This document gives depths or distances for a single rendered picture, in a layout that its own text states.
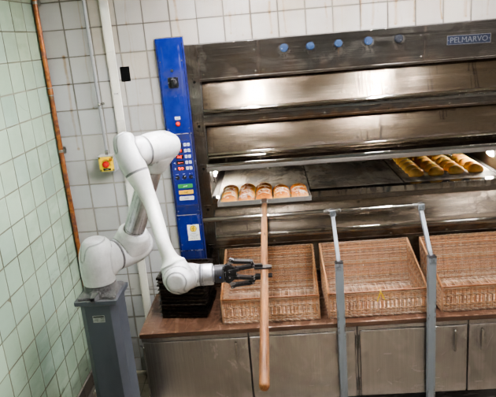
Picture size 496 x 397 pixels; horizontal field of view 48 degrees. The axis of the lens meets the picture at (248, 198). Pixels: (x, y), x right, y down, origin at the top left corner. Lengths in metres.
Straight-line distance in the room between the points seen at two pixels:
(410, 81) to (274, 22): 0.85
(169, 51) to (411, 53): 1.38
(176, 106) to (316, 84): 0.83
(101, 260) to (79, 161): 1.05
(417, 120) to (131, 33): 1.74
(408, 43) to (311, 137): 0.76
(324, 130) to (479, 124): 0.90
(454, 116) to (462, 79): 0.22
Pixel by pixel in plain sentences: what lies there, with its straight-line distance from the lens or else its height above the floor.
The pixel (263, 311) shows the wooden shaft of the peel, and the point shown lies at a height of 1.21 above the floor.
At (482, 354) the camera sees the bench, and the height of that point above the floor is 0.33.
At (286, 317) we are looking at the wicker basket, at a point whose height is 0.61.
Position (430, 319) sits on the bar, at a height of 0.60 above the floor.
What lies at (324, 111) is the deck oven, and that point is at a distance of 3.38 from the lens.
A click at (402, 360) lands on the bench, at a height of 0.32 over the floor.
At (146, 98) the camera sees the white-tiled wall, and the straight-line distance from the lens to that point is 3.42.
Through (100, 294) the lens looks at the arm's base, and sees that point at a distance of 2.75.
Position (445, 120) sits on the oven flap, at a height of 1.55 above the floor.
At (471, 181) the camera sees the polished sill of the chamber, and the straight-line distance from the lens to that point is 3.65.
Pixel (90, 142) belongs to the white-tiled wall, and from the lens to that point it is 3.55.
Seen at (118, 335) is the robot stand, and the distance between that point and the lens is 2.83.
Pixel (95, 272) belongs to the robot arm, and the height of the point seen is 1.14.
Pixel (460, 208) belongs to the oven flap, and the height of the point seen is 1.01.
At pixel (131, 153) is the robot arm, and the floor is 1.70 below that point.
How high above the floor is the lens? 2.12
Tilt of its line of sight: 16 degrees down
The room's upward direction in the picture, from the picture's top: 5 degrees counter-clockwise
